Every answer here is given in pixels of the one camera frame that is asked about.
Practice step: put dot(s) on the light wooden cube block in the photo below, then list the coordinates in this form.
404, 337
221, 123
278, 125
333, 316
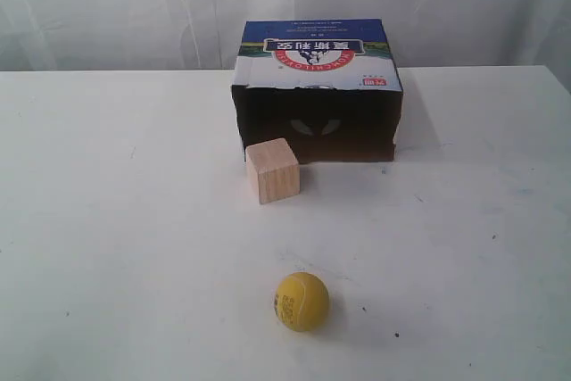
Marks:
273, 170

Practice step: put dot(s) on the yellow tennis ball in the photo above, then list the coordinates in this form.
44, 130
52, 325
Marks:
302, 302

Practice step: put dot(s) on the blue white cardboard box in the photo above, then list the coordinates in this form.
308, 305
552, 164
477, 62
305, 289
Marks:
330, 88

